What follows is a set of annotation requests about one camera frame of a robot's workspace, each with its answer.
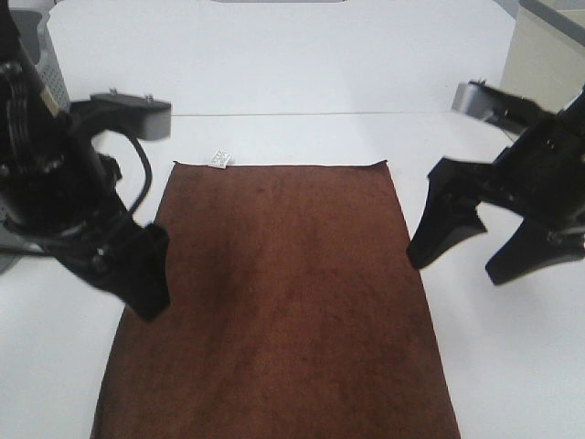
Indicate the beige storage box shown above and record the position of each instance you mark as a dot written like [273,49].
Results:
[545,59]

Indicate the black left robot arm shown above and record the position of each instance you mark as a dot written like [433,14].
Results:
[32,131]

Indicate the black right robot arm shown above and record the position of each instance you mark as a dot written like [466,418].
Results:
[578,100]

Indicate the white back panel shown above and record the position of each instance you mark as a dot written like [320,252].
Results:
[218,58]

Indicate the grey perforated plastic basket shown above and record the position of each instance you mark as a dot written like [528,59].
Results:
[32,24]

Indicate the brown towel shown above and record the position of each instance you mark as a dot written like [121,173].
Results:
[294,313]

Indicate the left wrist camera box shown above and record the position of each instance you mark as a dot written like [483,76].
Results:
[141,117]

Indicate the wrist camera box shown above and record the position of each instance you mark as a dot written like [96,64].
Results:
[511,113]
[141,117]

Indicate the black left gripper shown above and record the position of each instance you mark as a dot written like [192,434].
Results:
[74,214]

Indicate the white towel care label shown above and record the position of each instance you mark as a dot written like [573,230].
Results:
[221,159]

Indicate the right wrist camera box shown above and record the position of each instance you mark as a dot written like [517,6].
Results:
[511,113]

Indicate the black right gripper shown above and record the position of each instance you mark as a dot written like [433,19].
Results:
[540,178]

